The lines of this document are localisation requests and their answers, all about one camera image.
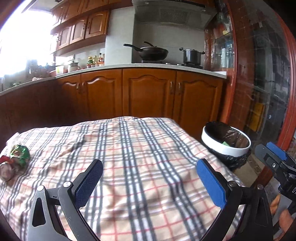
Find red snack wrapper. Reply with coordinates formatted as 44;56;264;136
0;155;16;181

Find white round trash bin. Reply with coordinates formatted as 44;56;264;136
201;121;251;157

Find wooden lower kitchen cabinets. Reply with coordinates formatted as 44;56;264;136
1;67;226;146

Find wooden kitchen cabinets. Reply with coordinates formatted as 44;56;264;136
51;1;132;56
1;67;226;146

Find white kitchen countertop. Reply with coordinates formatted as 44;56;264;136
0;63;228;96

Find wooden upper kitchen cabinets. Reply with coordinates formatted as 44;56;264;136
51;1;132;56

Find person's right hand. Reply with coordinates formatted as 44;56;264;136
269;194;293;232

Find green crumpled wrapper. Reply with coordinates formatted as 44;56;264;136
10;145;31;169

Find plaid checkered tablecloth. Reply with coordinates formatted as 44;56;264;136
1;116;238;240

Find glass sliding door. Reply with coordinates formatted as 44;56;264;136
204;0;296;186

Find steel cooking pot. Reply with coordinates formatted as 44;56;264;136
179;47;205;65

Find condiment bottles on counter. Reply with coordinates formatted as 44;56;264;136
86;53;105;68

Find black wok pan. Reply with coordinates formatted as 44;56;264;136
123;43;169;61

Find grey range hood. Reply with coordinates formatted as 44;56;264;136
132;1;217;30

